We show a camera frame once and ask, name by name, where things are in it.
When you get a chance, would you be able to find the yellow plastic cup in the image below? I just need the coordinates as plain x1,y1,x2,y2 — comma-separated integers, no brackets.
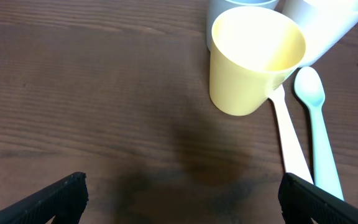
209,6,306,116

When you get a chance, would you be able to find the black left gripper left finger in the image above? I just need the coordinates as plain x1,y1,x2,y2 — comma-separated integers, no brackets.
0,172,88,224

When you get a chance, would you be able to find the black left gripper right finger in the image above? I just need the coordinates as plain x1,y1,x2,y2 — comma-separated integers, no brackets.
278,172,358,224

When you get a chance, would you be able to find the white plastic cup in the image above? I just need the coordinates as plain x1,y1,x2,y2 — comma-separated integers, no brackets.
282,0,358,67

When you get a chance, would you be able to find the grey plastic cup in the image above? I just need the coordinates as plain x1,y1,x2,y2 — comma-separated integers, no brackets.
206,0,278,50

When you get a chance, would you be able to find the white plastic fork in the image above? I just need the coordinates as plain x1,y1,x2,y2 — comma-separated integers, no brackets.
269,85,313,184

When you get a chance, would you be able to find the light blue plastic spoon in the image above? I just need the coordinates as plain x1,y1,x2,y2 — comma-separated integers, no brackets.
294,67,344,200

